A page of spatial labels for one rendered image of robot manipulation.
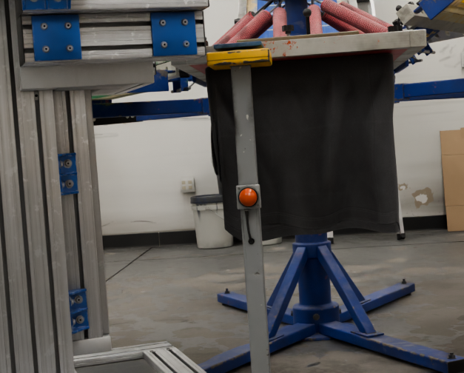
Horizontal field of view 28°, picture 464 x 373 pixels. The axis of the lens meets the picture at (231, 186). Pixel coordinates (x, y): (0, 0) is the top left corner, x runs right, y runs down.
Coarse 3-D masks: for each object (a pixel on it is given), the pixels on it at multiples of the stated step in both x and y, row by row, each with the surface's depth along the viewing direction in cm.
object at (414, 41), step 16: (400, 32) 210; (416, 32) 209; (208, 48) 213; (272, 48) 212; (288, 48) 212; (304, 48) 211; (320, 48) 211; (336, 48) 211; (352, 48) 211; (368, 48) 210; (384, 48) 210; (400, 48) 211; (416, 48) 214; (176, 64) 214; (192, 64) 217
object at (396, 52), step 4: (364, 52) 214; (368, 52) 215; (372, 52) 216; (376, 52) 217; (380, 52) 218; (384, 52) 218; (388, 52) 219; (392, 52) 220; (396, 52) 221; (400, 52) 222; (304, 56) 215; (308, 56) 216; (312, 56) 217; (316, 56) 218; (320, 56) 218; (324, 56) 219; (328, 56) 220; (332, 56) 221; (336, 56) 222; (396, 56) 235
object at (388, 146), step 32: (288, 64) 221; (320, 64) 220; (352, 64) 219; (384, 64) 219; (224, 96) 223; (256, 96) 222; (288, 96) 221; (320, 96) 222; (352, 96) 222; (384, 96) 220; (224, 128) 223; (256, 128) 223; (288, 128) 222; (320, 128) 223; (352, 128) 222; (384, 128) 220; (224, 160) 224; (288, 160) 223; (320, 160) 223; (352, 160) 223; (384, 160) 221; (224, 192) 225; (288, 192) 223; (320, 192) 224; (352, 192) 224; (384, 192) 221; (224, 224) 226; (288, 224) 224; (320, 224) 224; (352, 224) 224; (384, 224) 222
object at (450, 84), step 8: (448, 80) 320; (456, 80) 318; (400, 88) 329; (408, 88) 329; (416, 88) 327; (424, 88) 325; (432, 88) 324; (440, 88) 322; (448, 88) 320; (456, 88) 319; (400, 96) 330; (408, 96) 329; (416, 96) 328
